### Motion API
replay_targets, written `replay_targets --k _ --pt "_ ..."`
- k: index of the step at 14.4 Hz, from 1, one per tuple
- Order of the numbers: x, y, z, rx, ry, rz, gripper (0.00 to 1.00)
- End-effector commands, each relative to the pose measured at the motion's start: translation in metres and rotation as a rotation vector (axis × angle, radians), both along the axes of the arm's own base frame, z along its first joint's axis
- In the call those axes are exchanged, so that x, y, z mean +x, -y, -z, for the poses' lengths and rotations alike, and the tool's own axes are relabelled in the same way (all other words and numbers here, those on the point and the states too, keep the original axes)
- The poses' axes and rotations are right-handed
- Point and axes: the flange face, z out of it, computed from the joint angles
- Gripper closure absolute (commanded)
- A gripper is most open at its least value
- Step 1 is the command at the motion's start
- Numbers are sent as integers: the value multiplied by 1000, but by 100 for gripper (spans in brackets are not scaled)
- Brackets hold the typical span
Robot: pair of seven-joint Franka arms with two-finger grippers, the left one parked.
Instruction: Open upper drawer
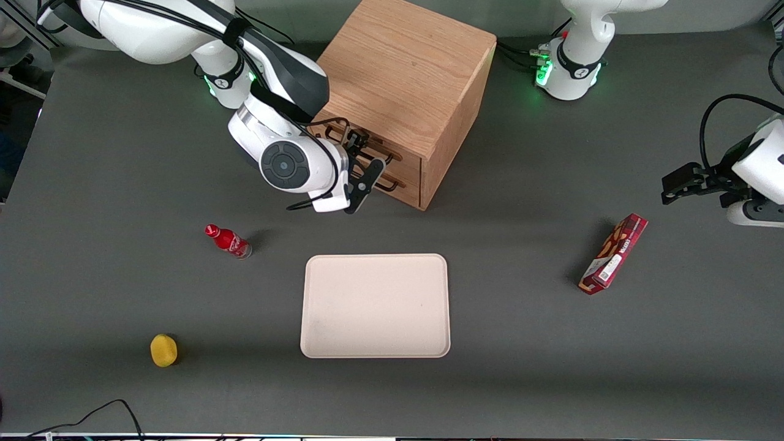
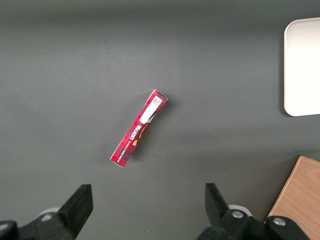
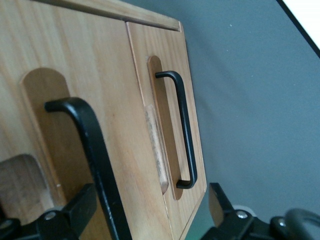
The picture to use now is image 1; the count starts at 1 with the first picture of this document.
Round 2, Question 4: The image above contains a cream rectangular plastic tray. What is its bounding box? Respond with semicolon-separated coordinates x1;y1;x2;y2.
300;253;452;360

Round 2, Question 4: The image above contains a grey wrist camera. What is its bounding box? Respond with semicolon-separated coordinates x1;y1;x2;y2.
726;198;784;229
313;194;351;214

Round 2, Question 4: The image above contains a thin black camera cable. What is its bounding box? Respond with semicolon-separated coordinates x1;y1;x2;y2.
286;116;351;213

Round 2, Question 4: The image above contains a black looped gripper cable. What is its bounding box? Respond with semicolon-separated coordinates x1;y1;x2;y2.
699;93;784;176

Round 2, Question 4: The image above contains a wooden drawer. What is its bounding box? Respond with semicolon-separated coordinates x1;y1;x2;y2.
366;160;422;209
308;116;423;186

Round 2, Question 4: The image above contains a black hanging cable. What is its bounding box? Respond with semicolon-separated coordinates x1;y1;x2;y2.
768;42;784;96

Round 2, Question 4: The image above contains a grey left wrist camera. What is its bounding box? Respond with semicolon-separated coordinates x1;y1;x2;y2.
726;198;784;229

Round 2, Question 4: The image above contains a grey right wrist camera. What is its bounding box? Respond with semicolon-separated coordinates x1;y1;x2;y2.
313;194;351;214

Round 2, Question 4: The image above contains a small red drink bottle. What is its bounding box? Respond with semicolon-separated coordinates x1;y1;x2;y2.
205;224;253;260

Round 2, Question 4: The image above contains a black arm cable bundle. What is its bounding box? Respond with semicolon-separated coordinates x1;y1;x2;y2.
37;0;296;123

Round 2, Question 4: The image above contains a black cable at table edge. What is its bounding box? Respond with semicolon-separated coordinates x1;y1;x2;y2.
26;399;145;441

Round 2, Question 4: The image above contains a yellow lemon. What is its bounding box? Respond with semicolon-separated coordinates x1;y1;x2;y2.
150;334;179;368

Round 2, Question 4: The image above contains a light wooden drawer cabinet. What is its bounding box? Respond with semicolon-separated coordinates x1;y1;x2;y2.
306;0;497;212

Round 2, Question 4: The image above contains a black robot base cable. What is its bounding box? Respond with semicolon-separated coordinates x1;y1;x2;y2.
496;39;543;56
497;47;545;69
248;15;296;47

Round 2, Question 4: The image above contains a red tartan biscuit box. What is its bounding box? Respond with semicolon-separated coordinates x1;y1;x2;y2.
578;213;649;296

